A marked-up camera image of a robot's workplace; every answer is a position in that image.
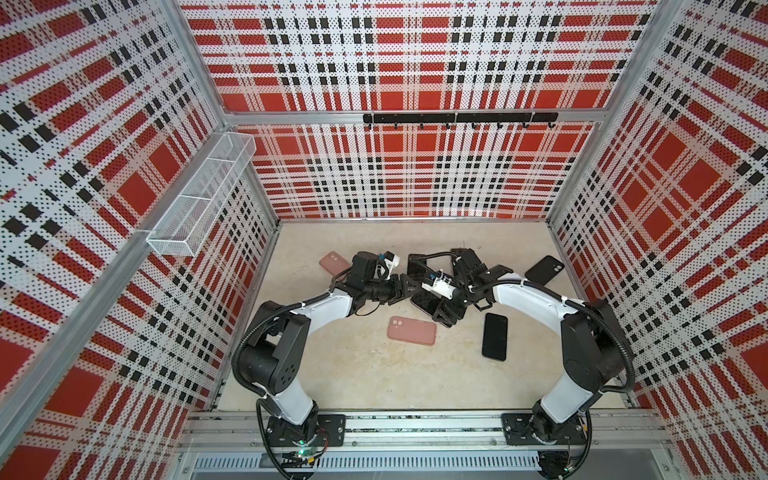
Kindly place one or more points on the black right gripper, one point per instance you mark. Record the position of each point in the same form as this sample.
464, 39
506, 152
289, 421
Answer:
446, 308

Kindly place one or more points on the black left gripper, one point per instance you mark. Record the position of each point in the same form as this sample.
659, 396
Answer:
399, 290

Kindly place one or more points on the pink phone case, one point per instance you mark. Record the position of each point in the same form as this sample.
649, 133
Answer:
412, 331
334, 263

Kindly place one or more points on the black phone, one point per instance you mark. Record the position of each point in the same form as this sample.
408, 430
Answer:
435, 307
495, 336
418, 269

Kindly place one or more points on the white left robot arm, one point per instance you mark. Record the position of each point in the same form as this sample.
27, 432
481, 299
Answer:
267, 359

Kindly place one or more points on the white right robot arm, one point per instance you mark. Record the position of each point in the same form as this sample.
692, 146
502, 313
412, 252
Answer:
596, 355

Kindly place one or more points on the black phone case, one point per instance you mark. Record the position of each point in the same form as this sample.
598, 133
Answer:
545, 270

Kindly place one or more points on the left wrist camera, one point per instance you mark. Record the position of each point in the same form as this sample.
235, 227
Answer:
367, 266

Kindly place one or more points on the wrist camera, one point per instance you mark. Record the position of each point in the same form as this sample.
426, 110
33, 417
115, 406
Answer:
467, 266
367, 266

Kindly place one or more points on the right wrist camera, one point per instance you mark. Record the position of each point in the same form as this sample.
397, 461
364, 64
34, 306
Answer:
467, 266

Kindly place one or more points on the black hook rail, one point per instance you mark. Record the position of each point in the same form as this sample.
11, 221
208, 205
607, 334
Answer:
522, 118

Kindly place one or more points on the white wire mesh basket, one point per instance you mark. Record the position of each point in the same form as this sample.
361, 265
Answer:
215, 172

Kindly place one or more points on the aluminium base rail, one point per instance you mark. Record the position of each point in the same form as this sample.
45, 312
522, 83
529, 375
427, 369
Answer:
478, 444

